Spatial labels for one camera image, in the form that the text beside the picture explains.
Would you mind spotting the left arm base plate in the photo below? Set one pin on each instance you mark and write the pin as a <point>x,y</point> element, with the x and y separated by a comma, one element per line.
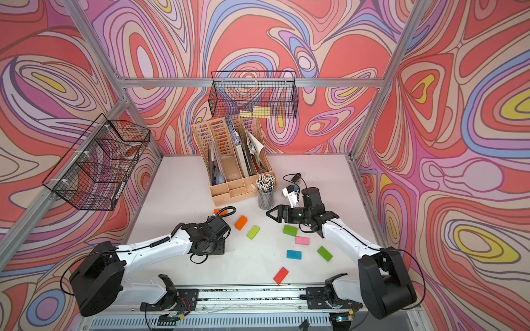
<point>181,300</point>

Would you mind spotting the yellow sticky notes pad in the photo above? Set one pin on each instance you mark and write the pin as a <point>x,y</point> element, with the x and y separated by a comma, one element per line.
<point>261,112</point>

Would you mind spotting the green block right upper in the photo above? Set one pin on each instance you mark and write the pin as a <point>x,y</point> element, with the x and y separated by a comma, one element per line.
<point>290,231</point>

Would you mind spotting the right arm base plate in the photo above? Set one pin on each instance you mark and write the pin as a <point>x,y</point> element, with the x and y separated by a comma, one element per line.
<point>320,298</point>

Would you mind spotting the beige plastic file organizer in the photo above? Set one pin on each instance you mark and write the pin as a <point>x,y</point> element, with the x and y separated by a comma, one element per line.
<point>234,155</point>

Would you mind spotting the grey stapler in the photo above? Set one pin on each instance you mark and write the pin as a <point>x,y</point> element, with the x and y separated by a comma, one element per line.
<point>296,178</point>

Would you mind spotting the pink block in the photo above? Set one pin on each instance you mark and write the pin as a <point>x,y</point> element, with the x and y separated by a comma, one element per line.
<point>302,241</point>

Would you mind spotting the black wire basket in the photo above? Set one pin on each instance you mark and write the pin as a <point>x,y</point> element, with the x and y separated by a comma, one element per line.
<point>93,173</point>
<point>235,90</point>

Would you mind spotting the red block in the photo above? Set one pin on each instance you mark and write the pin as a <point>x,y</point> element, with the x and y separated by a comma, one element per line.
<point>280,276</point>

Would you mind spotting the light green block centre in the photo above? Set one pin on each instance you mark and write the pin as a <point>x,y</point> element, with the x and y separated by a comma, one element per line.
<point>252,233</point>

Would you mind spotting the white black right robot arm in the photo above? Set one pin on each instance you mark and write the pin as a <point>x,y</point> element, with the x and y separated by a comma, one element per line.
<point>383,285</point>

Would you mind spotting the green block far right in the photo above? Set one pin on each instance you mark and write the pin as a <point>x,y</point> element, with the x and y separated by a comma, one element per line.
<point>324,253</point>

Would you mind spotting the black wire basket back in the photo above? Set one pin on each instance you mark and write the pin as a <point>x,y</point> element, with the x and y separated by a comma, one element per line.
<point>235,90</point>

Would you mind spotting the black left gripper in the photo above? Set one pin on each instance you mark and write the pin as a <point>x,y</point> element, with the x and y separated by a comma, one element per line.
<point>221,249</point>

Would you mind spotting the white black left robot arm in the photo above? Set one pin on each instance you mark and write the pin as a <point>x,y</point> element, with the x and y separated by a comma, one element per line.
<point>103,279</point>

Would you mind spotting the black wire basket left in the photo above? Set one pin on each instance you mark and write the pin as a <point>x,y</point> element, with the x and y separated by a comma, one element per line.
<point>93,173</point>

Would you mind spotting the teal block lower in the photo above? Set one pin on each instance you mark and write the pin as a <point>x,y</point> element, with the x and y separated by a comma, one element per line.
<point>294,254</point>

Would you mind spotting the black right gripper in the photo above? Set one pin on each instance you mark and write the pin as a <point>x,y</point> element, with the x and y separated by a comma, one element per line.
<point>281,209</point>

